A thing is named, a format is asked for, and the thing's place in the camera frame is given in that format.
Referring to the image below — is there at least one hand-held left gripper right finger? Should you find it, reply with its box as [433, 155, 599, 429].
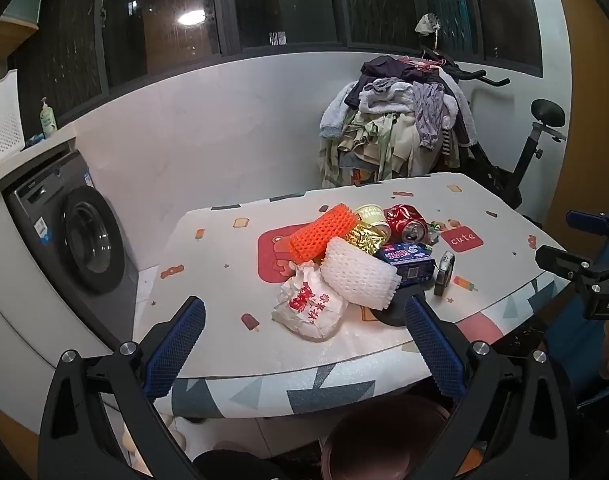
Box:
[404, 296, 580, 480]

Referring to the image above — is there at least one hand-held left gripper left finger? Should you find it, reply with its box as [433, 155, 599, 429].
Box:
[38, 296, 208, 480]

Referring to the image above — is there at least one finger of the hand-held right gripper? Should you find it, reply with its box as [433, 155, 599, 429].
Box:
[535, 244, 609, 306]
[565, 209, 609, 242]

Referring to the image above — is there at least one brown trash bin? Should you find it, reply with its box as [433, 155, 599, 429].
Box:
[320, 395, 465, 480]

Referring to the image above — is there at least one white foam net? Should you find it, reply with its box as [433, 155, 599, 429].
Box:
[320, 236, 401, 310]

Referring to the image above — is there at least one white paper bag red print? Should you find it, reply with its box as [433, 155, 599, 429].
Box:
[271, 262, 346, 342]

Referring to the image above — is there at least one gold foil bag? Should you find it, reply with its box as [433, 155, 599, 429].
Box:
[344, 225, 391, 252]

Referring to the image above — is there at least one orange foam net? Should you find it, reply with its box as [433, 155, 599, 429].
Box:
[289, 203, 359, 264]

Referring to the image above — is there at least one blue cloth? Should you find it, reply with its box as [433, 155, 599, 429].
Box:
[544, 240, 609, 403]

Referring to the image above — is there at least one black round object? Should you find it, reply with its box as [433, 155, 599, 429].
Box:
[373, 287, 425, 328]

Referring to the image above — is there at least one grey tape measure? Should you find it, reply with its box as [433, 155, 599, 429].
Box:
[433, 251, 456, 297]

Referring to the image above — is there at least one printed white table mat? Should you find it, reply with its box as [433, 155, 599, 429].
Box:
[132, 172, 567, 378]

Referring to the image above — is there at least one black exercise bike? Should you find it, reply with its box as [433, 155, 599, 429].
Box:
[441, 62, 567, 211]

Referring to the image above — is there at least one blue printed box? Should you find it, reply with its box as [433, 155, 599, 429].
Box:
[373, 241, 435, 288]

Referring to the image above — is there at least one geometric patterned tablecloth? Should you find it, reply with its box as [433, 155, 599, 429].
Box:
[154, 280, 570, 418]

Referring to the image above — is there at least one green snack wrapper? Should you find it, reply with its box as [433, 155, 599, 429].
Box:
[427, 221, 452, 246]

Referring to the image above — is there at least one crushed red can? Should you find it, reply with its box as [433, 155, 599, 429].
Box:
[385, 204, 429, 242]

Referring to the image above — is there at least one grey washing machine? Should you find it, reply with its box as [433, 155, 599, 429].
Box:
[2, 147, 140, 331]

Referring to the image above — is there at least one green paper cup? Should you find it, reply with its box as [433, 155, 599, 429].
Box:
[353, 204, 391, 241]

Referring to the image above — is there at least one pile of clothes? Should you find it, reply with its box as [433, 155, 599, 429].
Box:
[318, 55, 477, 188]

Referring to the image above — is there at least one soap pump bottle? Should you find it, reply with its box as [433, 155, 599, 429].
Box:
[39, 97, 58, 140]

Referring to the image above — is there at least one white perforated basket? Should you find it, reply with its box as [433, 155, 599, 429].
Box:
[0, 70, 25, 168]

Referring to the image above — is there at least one dark window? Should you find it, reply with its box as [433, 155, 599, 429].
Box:
[14, 0, 545, 126]

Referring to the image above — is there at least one wooden wall cabinet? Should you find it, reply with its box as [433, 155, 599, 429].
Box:
[0, 15, 38, 68]

